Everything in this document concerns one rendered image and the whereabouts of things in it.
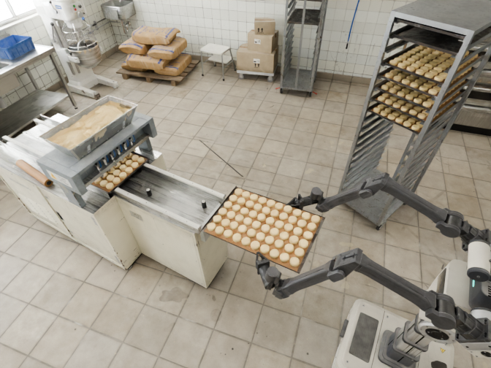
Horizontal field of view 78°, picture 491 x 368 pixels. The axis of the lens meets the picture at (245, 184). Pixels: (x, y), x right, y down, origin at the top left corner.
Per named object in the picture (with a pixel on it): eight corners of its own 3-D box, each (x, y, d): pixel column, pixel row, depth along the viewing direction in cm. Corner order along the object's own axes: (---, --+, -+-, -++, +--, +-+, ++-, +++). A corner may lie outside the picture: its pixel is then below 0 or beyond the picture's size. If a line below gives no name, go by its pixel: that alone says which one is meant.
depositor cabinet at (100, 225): (35, 220, 307) (-18, 156, 248) (90, 176, 351) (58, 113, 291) (128, 275, 263) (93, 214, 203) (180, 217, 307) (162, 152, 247)
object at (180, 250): (143, 258, 275) (109, 190, 211) (167, 231, 296) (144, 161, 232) (207, 293, 250) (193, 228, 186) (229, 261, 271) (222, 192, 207)
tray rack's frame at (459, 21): (377, 233, 285) (478, 31, 158) (333, 201, 313) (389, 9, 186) (413, 198, 314) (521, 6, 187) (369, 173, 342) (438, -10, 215)
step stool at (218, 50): (237, 70, 536) (235, 44, 504) (223, 81, 508) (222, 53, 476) (215, 65, 551) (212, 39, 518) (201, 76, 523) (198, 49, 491)
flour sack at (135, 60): (124, 67, 498) (121, 57, 486) (137, 57, 526) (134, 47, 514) (164, 71, 484) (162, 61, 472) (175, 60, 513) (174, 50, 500)
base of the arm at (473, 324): (491, 319, 110) (459, 322, 119) (475, 305, 110) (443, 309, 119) (492, 342, 105) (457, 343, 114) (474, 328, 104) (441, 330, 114)
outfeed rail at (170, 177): (36, 125, 277) (32, 119, 273) (39, 123, 279) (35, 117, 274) (223, 204, 208) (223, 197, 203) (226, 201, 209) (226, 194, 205)
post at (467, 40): (378, 226, 280) (475, 31, 159) (375, 224, 282) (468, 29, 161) (381, 225, 282) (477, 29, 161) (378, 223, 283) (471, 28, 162)
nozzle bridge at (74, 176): (59, 197, 214) (35, 161, 190) (132, 141, 259) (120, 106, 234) (92, 214, 203) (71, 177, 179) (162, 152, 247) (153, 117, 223)
